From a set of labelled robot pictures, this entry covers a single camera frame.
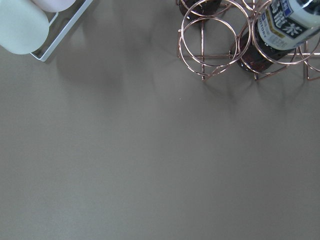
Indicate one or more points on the pink cup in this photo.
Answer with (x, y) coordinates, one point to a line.
(54, 6)

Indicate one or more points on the tea bottle in rack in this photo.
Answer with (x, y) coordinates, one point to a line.
(286, 24)

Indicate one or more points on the mint green cup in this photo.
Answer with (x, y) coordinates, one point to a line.
(24, 27)

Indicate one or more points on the copper wire bottle rack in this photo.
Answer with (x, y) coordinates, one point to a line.
(211, 43)

